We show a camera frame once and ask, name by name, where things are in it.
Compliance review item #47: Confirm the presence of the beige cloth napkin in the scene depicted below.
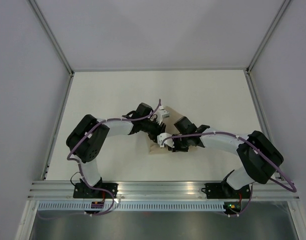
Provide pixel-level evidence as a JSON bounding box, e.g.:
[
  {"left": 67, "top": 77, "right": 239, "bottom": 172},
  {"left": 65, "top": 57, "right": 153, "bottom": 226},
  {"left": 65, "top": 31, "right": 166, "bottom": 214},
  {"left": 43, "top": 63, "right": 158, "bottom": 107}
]
[{"left": 146, "top": 106, "right": 183, "bottom": 155}]

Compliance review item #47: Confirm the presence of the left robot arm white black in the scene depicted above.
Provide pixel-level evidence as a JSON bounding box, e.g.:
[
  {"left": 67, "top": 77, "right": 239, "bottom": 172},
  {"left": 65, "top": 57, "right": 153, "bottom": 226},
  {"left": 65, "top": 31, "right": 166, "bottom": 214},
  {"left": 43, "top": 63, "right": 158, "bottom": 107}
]
[{"left": 66, "top": 103, "right": 170, "bottom": 199}]

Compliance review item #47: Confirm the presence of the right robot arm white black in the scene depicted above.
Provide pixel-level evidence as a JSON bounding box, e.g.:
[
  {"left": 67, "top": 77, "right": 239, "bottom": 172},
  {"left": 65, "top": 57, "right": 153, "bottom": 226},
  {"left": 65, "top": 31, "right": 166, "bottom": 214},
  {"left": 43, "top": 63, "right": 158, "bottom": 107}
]
[{"left": 160, "top": 117, "right": 284, "bottom": 198}]

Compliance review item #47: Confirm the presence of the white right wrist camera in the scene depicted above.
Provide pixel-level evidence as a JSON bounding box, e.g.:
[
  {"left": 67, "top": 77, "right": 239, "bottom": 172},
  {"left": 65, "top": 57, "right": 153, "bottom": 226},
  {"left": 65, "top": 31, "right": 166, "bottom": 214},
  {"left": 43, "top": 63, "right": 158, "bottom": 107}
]
[{"left": 157, "top": 132, "right": 175, "bottom": 149}]

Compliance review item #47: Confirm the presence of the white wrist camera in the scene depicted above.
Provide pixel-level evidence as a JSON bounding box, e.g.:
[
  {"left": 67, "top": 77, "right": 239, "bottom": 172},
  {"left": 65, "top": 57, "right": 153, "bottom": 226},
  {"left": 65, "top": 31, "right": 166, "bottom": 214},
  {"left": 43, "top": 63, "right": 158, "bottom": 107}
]
[
  {"left": 157, "top": 132, "right": 175, "bottom": 149},
  {"left": 155, "top": 106, "right": 170, "bottom": 122}
]

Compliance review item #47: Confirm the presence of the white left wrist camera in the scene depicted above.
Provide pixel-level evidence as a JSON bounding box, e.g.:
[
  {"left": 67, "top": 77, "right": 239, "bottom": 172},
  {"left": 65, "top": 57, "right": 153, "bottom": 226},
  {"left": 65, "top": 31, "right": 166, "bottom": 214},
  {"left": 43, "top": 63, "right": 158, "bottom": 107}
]
[{"left": 155, "top": 106, "right": 170, "bottom": 122}]

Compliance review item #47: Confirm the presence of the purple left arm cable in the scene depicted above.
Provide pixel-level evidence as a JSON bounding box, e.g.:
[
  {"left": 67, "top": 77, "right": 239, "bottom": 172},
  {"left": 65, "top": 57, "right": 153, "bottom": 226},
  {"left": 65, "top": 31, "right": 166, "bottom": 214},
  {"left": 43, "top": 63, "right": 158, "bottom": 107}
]
[{"left": 37, "top": 98, "right": 163, "bottom": 221}]

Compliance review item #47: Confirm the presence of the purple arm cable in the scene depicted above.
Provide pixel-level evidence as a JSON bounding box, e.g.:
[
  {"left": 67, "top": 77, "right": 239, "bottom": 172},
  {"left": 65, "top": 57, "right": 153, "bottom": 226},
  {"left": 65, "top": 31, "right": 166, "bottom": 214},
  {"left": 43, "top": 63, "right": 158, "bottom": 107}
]
[
  {"left": 159, "top": 131, "right": 298, "bottom": 201},
  {"left": 37, "top": 98, "right": 163, "bottom": 221}
]

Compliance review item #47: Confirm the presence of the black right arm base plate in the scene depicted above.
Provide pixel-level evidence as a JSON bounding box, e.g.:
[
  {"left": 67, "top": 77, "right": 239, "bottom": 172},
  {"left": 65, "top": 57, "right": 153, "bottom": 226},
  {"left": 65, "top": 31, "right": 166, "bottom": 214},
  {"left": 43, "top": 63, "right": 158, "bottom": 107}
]
[{"left": 201, "top": 182, "right": 251, "bottom": 200}]

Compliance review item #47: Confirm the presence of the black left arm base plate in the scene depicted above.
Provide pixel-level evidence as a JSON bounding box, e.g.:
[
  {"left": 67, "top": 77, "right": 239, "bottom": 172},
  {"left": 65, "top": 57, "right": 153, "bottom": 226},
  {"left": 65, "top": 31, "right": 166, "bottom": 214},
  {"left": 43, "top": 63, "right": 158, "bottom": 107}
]
[{"left": 73, "top": 182, "right": 118, "bottom": 199}]

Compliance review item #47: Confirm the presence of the white slotted cable duct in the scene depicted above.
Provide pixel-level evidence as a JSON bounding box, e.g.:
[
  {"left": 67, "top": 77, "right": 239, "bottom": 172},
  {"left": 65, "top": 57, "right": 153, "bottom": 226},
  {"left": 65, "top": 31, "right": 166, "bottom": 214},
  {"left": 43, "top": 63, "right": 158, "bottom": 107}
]
[{"left": 38, "top": 201, "right": 225, "bottom": 212}]

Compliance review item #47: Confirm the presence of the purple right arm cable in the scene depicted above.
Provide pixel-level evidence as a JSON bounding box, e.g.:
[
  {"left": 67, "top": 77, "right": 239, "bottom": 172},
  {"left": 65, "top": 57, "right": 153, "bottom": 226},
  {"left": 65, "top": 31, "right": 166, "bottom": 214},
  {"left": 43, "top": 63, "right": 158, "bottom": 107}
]
[{"left": 159, "top": 131, "right": 298, "bottom": 201}]

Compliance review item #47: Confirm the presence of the aluminium front rail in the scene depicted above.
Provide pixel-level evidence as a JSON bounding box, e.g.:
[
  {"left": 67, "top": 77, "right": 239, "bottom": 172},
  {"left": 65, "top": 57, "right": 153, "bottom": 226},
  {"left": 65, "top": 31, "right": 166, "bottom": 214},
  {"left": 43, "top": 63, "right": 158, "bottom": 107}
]
[{"left": 27, "top": 180, "right": 300, "bottom": 202}]

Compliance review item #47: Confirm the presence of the right aluminium frame post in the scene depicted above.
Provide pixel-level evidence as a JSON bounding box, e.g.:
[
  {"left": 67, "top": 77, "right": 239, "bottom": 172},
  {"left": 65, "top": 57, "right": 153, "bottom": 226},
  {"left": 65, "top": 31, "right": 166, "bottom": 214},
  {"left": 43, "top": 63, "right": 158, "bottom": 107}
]
[{"left": 244, "top": 0, "right": 293, "bottom": 75}]

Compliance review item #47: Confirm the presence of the aluminium frame post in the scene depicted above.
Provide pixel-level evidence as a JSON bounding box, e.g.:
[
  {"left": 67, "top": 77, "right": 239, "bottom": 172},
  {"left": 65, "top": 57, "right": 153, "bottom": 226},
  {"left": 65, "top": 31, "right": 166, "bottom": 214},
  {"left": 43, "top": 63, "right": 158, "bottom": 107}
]
[
  {"left": 244, "top": 0, "right": 293, "bottom": 75},
  {"left": 27, "top": 0, "right": 74, "bottom": 76}
]

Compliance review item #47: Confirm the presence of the left aluminium frame post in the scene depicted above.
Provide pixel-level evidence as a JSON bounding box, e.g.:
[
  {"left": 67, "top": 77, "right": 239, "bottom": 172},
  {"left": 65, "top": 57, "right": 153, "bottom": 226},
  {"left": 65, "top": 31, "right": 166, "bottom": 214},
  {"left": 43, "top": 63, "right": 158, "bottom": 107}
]
[{"left": 27, "top": 0, "right": 74, "bottom": 76}]

